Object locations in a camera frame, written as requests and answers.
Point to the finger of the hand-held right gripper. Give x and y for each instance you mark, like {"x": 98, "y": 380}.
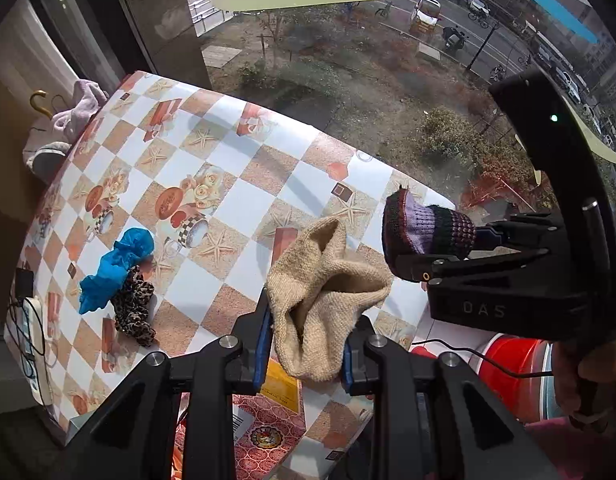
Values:
{"x": 518, "y": 230}
{"x": 488, "y": 263}

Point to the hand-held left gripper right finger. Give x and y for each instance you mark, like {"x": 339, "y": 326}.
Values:
{"x": 347, "y": 365}

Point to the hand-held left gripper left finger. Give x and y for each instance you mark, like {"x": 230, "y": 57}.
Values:
{"x": 262, "y": 355}

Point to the purple knit sock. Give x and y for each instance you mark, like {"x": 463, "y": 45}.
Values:
{"x": 428, "y": 230}

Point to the beige knit sock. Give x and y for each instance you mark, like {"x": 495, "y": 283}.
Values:
{"x": 323, "y": 300}

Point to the leopard print scrunchie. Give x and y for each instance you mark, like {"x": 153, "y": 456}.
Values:
{"x": 132, "y": 305}

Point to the person's right hand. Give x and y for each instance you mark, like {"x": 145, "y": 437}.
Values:
{"x": 565, "y": 380}

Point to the red patterned box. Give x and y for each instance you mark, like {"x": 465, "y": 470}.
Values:
{"x": 258, "y": 440}

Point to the red bucket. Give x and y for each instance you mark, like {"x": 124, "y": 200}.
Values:
{"x": 518, "y": 380}

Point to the blue plastic shoe cover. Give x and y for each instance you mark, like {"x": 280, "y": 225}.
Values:
{"x": 112, "y": 270}

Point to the person's red garment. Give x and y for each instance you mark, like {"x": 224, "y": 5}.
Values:
{"x": 588, "y": 450}

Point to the checkered vinyl tablecloth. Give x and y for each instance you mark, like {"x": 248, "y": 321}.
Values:
{"x": 227, "y": 170}

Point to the white power strip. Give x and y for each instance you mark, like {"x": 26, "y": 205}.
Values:
{"x": 30, "y": 350}

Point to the black power adapter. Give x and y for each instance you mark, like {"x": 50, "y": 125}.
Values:
{"x": 25, "y": 280}

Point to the pink cloth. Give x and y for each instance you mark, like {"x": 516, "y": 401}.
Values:
{"x": 80, "y": 110}

